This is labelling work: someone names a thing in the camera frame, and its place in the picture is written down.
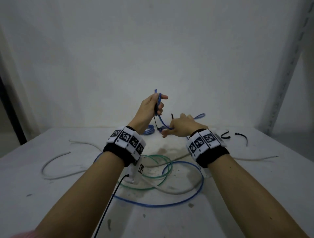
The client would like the black marker wristband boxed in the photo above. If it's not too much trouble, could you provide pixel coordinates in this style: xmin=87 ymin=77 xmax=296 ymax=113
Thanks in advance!
xmin=103 ymin=126 xmax=145 ymax=168
xmin=186 ymin=129 xmax=230 ymax=168

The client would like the white perforated shelf upright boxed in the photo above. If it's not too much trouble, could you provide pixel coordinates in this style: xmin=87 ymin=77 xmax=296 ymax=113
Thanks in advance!
xmin=259 ymin=0 xmax=314 ymax=137

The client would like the long black cable tie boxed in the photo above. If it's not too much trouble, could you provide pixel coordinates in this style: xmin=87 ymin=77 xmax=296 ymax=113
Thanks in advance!
xmin=235 ymin=132 xmax=248 ymax=147

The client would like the left black marker wristband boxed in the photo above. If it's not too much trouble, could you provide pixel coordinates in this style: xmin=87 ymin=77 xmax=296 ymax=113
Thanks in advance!
xmin=103 ymin=126 xmax=145 ymax=168

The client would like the person's right forearm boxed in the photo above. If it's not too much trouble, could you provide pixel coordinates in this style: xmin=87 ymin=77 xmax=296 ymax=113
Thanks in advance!
xmin=208 ymin=154 xmax=307 ymax=238

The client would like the black metal frame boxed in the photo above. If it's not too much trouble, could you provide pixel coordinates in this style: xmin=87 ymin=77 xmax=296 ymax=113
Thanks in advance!
xmin=0 ymin=73 xmax=27 ymax=145

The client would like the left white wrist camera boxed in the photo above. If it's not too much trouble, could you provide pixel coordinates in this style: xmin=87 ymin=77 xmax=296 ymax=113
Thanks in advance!
xmin=130 ymin=163 xmax=145 ymax=185

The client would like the white tube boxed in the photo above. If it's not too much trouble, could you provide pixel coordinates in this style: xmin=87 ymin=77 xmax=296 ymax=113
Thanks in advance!
xmin=44 ymin=140 xmax=205 ymax=196
xmin=42 ymin=152 xmax=71 ymax=180

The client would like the person's right hand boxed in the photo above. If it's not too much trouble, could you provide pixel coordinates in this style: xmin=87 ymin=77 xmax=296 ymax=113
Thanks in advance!
xmin=161 ymin=113 xmax=209 ymax=139

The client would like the green tube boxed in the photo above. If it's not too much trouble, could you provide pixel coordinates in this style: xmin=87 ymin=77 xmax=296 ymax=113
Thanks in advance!
xmin=115 ymin=154 xmax=173 ymax=190

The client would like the left black camera cord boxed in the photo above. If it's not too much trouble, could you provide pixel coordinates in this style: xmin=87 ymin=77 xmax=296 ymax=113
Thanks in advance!
xmin=93 ymin=174 xmax=130 ymax=238

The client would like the person's left hand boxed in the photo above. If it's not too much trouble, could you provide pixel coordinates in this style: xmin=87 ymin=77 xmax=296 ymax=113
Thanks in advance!
xmin=129 ymin=93 xmax=169 ymax=134

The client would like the pink sleeve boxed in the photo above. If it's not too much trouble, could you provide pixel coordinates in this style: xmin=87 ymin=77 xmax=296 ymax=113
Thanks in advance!
xmin=9 ymin=229 xmax=37 ymax=238

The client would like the grey shelf board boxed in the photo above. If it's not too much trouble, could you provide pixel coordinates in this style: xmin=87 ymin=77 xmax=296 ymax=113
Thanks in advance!
xmin=269 ymin=127 xmax=314 ymax=160

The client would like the right black marker wristband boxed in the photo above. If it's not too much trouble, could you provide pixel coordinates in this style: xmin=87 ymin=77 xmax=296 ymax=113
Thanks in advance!
xmin=186 ymin=129 xmax=230 ymax=168

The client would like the person's left forearm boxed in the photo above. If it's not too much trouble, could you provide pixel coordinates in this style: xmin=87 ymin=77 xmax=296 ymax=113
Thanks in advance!
xmin=34 ymin=152 xmax=124 ymax=238

